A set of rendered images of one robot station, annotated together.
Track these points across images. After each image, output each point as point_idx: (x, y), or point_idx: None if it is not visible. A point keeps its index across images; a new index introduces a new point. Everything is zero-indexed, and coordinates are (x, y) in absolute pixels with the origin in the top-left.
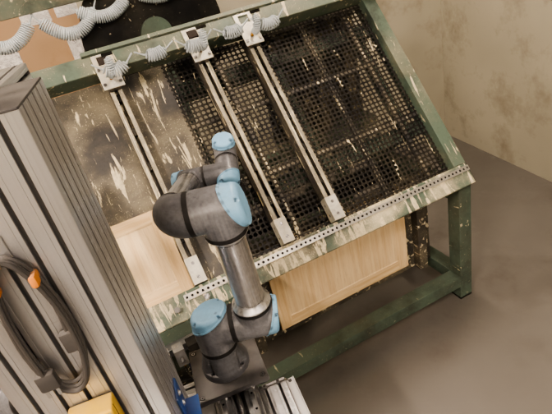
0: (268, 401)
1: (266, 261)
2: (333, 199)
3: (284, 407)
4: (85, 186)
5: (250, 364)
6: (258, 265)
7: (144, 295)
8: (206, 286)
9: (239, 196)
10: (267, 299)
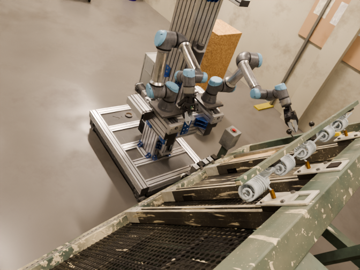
0: (148, 106)
1: (175, 184)
2: (136, 209)
3: (142, 104)
4: (191, 8)
5: (157, 105)
6: (179, 182)
7: (233, 160)
8: (204, 169)
9: (157, 32)
10: (150, 80)
